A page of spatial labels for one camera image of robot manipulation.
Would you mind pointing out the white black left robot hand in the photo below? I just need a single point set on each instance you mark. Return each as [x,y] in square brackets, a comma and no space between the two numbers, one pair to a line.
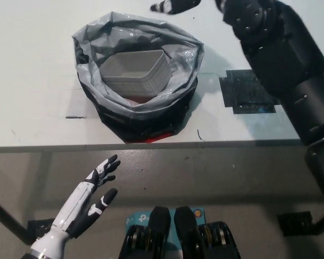
[75,207]

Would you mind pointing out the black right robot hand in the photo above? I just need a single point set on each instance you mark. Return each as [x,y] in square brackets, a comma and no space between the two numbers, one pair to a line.
[178,6]

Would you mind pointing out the small grey rectangular basket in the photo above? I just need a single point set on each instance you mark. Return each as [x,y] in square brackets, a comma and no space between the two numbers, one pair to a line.
[135,81]

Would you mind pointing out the grey black plastic bag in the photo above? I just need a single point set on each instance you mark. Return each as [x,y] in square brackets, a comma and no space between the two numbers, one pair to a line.
[91,78]

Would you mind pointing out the black table foot plate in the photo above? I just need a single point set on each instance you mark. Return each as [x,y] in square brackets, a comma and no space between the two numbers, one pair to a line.
[294,224]
[39,229]

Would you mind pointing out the teal router box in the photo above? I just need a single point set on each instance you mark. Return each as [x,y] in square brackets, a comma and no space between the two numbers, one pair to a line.
[136,218]

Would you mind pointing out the black diagonal table leg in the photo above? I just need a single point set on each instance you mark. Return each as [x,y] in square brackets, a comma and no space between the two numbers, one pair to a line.
[8,215]

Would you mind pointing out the black ribbed robot body block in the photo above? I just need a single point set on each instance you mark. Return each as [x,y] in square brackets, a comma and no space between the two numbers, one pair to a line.
[159,224]
[186,224]

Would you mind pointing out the black tape patch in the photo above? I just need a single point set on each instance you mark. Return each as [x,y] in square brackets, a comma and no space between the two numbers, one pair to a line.
[240,91]

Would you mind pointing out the short black thread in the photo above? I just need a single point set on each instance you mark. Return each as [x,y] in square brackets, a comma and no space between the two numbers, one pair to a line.
[199,136]

